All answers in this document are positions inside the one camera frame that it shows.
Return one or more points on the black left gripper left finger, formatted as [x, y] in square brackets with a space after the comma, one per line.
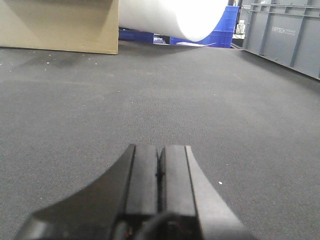
[123, 196]

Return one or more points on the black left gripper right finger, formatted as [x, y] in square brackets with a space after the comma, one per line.
[188, 193]

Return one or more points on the dark grey fabric mat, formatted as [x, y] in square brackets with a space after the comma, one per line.
[253, 126]

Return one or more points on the blue stacked crates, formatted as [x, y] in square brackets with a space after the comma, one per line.
[220, 37]

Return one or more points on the large white paper roll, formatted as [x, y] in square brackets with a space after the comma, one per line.
[192, 20]

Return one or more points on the cardboard box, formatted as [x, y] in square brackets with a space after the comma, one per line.
[86, 26]

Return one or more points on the grey plastic crate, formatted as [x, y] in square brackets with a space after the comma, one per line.
[286, 32]

